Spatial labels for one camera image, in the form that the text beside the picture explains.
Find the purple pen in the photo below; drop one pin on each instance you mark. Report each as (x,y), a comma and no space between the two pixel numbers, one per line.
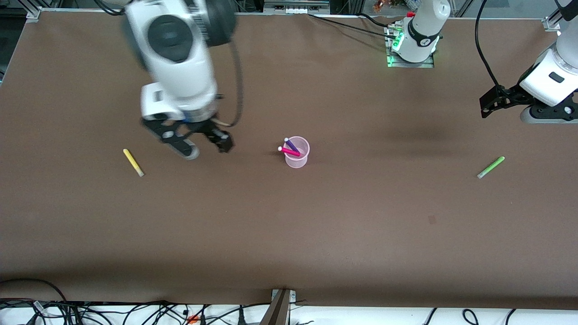
(291,144)

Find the aluminium frame corner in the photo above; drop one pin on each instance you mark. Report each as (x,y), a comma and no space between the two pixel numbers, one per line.
(553,20)
(34,14)

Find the pink plastic pen holder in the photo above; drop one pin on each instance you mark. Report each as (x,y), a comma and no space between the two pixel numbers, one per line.
(298,162)

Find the metal rail with sockets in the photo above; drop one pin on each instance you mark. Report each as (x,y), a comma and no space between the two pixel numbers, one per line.
(295,5)

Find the orange copper object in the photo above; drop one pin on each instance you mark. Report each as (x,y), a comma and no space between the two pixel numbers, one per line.
(381,4)

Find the metal table bracket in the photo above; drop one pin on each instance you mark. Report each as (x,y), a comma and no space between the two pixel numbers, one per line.
(277,311)

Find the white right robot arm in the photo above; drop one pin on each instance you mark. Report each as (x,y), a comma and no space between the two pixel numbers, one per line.
(180,76)

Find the yellow pen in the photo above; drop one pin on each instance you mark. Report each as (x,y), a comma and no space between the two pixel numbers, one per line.
(133,161)

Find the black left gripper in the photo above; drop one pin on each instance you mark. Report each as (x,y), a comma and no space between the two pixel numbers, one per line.
(509,96)

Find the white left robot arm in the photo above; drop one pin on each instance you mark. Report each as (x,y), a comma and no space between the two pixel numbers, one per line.
(542,88)

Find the pink pen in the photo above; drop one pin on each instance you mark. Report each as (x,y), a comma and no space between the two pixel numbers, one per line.
(289,152)

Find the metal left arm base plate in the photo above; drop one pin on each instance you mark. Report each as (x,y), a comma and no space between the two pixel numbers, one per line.
(406,65)

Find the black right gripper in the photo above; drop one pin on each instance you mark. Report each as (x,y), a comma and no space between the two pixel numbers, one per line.
(207,128)

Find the green pen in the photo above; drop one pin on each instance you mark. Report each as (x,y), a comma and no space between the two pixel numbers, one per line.
(491,167)

